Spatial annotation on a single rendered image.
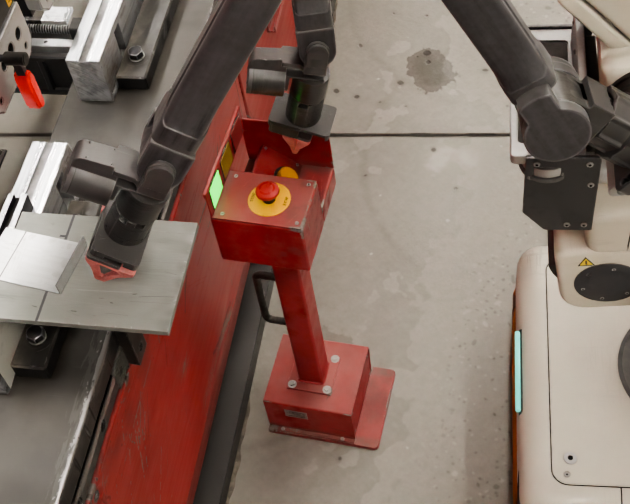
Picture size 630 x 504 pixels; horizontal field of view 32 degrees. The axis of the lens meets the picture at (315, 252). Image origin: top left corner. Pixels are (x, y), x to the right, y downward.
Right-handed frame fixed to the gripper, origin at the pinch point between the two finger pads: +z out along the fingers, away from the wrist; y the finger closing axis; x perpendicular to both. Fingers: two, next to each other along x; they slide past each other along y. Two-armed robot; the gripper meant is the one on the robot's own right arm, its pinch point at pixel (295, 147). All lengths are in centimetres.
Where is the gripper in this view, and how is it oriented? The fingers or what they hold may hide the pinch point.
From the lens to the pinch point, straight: 188.1
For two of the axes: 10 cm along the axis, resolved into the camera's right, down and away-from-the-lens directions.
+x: -2.3, 8.0, -5.5
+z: -1.4, 5.3, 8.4
